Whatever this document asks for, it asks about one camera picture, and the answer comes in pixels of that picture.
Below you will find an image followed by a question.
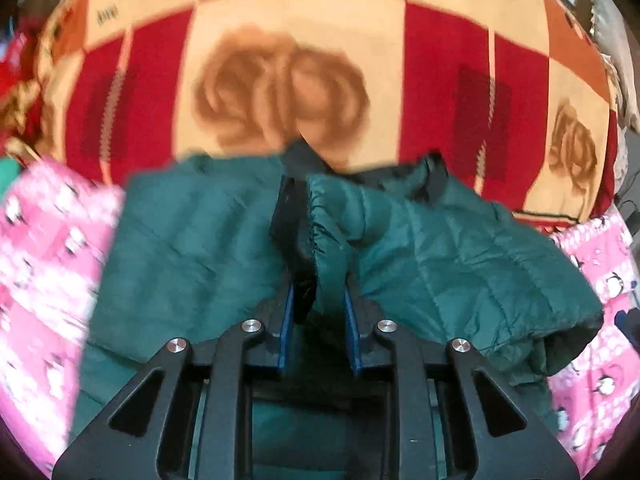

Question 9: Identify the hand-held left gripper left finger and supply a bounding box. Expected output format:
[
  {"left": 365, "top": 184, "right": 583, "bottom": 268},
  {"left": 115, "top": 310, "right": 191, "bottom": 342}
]
[{"left": 52, "top": 275, "right": 296, "bottom": 480}]

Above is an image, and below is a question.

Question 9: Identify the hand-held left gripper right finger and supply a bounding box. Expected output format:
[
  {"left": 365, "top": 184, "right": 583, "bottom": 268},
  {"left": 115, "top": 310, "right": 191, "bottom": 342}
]
[{"left": 342, "top": 282, "right": 581, "bottom": 480}]

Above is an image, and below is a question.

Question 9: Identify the dark green quilted jacket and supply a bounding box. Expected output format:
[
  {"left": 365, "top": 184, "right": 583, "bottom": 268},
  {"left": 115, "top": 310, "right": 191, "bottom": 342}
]
[{"left": 67, "top": 140, "right": 606, "bottom": 480}]

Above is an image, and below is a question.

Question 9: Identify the pink penguin print blanket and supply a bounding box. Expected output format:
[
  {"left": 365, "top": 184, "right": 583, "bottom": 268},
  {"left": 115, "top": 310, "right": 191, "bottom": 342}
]
[{"left": 0, "top": 157, "right": 640, "bottom": 480}]

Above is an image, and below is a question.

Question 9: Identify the red and cream rose blanket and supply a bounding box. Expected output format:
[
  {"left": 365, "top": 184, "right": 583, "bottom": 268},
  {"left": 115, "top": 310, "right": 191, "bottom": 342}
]
[{"left": 35, "top": 0, "right": 623, "bottom": 226}]

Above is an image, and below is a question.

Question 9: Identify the bright green garment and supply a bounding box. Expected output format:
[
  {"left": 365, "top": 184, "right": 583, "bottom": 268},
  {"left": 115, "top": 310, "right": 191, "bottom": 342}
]
[{"left": 0, "top": 156, "right": 32, "bottom": 196}]

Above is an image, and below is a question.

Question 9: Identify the red cloth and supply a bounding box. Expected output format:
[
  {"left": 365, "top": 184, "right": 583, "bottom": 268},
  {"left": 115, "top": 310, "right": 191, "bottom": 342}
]
[{"left": 0, "top": 15, "right": 56, "bottom": 161}]

